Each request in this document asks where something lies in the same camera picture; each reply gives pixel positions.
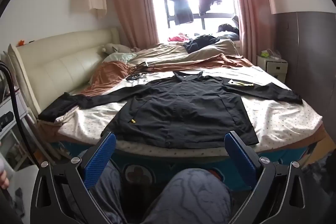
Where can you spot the white nightstand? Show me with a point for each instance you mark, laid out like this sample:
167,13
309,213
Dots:
273,67

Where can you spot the folded black clothes stack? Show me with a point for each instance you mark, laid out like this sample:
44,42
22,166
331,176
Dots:
56,108

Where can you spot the small green item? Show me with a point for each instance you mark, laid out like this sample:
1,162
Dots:
265,54

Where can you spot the black clothes heap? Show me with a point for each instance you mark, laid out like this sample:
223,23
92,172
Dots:
200,43

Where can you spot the red cloth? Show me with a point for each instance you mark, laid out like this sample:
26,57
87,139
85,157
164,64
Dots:
178,37

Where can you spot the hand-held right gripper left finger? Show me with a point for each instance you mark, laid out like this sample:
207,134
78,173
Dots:
101,161

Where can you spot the cream folded cloth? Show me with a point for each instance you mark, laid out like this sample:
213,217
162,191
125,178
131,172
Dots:
65,117

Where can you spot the pale green pillow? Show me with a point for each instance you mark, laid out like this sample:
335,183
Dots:
119,57

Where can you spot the orange brown blanket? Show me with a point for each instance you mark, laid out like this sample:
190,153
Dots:
110,74

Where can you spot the beige duvet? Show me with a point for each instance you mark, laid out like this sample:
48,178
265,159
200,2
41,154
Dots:
168,53

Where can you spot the cream leather headboard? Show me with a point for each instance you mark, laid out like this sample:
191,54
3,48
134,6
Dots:
65,64

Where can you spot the white dressing table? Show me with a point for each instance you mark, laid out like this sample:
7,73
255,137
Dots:
10,108

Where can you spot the dark blue pillow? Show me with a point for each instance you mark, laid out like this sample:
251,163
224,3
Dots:
230,35

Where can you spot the grey patterned pants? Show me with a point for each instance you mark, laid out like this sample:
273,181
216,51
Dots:
183,195

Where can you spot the small orange toy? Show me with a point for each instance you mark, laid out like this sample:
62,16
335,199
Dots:
21,43

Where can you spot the black jacket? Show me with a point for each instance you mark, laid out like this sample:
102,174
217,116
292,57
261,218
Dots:
183,113

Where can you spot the white dotted bed sheet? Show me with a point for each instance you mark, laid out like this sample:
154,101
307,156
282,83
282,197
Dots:
275,119

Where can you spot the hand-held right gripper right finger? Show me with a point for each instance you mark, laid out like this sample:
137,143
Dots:
240,158

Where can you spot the blue printed bed base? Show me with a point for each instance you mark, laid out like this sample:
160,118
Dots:
147,165

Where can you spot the black furry cushion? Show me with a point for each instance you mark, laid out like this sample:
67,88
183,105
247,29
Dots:
226,28

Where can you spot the beige plush toy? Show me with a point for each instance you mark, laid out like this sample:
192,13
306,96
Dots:
118,48

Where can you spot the window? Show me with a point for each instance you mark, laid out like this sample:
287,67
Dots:
157,3

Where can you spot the person's left hand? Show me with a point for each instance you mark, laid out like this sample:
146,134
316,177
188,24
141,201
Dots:
3,179

